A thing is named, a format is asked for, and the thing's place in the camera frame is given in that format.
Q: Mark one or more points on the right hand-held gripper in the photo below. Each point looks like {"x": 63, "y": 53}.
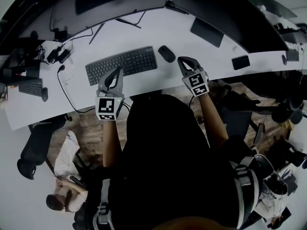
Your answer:
{"x": 197, "y": 83}

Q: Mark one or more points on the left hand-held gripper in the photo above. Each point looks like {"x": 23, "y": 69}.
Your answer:
{"x": 105, "y": 105}

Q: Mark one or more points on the person's left forearm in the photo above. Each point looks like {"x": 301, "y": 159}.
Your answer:
{"x": 110, "y": 142}

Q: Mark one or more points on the person's right forearm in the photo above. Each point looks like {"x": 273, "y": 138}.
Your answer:
{"x": 213, "y": 121}

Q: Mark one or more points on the small black mouse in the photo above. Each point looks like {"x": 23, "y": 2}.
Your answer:
{"x": 44, "y": 94}

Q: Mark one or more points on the small black keyboard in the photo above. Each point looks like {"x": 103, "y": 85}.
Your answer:
{"x": 30, "y": 88}

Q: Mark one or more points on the dark oval mouse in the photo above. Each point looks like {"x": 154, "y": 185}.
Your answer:
{"x": 284, "y": 59}

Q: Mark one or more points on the grey compact keyboard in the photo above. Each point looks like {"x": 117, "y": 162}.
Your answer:
{"x": 292, "y": 55}

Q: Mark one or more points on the black v-shaped monitor stand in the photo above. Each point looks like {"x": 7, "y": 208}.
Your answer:
{"x": 96, "y": 33}

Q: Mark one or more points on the small black pouch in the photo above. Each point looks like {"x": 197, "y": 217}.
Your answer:
{"x": 240, "y": 62}

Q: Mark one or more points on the black power adapter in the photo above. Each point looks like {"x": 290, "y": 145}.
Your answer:
{"x": 64, "y": 55}
{"x": 51, "y": 55}

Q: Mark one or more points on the large curved black monitor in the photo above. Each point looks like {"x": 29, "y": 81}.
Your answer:
{"x": 230, "y": 18}

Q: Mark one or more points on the black flat monitor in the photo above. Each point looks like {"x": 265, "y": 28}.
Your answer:
{"x": 14, "y": 63}

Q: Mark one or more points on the person's black clothing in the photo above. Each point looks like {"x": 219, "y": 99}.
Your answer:
{"x": 168, "y": 164}

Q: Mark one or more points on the black mesh office chair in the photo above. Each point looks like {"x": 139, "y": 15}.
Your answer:
{"x": 36, "y": 147}

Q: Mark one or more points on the black monitor base plate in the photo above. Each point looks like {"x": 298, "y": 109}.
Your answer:
{"x": 207, "y": 32}

